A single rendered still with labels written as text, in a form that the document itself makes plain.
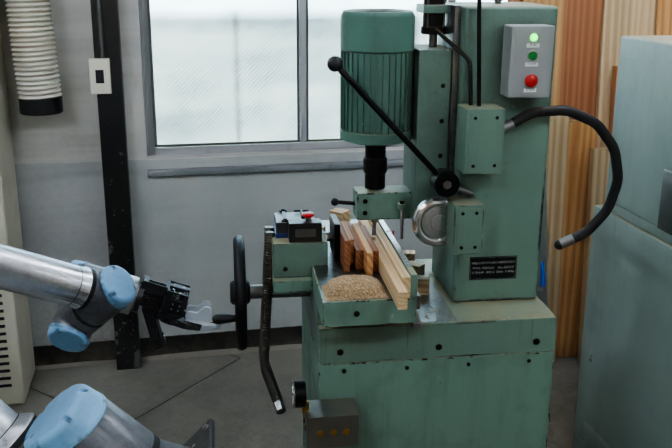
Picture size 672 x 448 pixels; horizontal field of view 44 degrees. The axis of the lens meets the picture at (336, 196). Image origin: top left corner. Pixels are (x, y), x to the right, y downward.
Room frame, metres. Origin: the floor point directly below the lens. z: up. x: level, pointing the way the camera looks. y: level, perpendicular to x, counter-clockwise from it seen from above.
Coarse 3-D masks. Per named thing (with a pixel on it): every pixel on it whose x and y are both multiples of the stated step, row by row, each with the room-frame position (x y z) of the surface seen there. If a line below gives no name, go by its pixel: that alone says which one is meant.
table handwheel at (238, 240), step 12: (240, 240) 1.94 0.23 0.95; (240, 252) 1.89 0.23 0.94; (240, 264) 1.86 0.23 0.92; (240, 276) 1.84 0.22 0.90; (240, 288) 1.82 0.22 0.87; (252, 288) 1.95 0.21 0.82; (240, 300) 1.82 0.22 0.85; (240, 312) 1.81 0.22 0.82; (240, 324) 1.81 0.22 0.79; (240, 336) 1.82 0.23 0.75; (240, 348) 1.86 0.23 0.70
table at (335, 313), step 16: (320, 272) 1.86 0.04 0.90; (336, 272) 1.86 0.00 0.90; (352, 272) 1.86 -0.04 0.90; (288, 288) 1.88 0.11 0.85; (304, 288) 1.89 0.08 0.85; (320, 288) 1.76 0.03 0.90; (384, 288) 1.76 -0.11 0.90; (320, 304) 1.72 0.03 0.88; (336, 304) 1.68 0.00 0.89; (352, 304) 1.69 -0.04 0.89; (368, 304) 1.69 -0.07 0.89; (384, 304) 1.70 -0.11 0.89; (416, 304) 1.71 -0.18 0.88; (336, 320) 1.68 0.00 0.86; (352, 320) 1.69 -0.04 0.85; (368, 320) 1.69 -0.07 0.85; (384, 320) 1.70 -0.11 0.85; (400, 320) 1.70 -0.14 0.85
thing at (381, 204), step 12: (360, 192) 1.97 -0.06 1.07; (372, 192) 1.97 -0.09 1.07; (384, 192) 1.97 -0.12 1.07; (396, 192) 1.97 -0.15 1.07; (408, 192) 1.98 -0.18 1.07; (360, 204) 1.96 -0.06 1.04; (372, 204) 1.96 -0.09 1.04; (384, 204) 1.97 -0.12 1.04; (396, 204) 1.97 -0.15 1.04; (408, 204) 1.97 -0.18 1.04; (360, 216) 1.96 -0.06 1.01; (372, 216) 1.96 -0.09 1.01; (384, 216) 1.97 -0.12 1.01; (396, 216) 1.97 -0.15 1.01; (408, 216) 1.97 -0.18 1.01
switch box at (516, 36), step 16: (512, 32) 1.87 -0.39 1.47; (528, 32) 1.87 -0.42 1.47; (544, 32) 1.87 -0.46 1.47; (512, 48) 1.87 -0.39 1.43; (528, 48) 1.87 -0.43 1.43; (544, 48) 1.87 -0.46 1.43; (512, 64) 1.87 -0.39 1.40; (544, 64) 1.87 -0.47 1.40; (512, 80) 1.87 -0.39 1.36; (544, 80) 1.88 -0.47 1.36; (512, 96) 1.87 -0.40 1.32; (528, 96) 1.87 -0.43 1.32; (544, 96) 1.88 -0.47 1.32
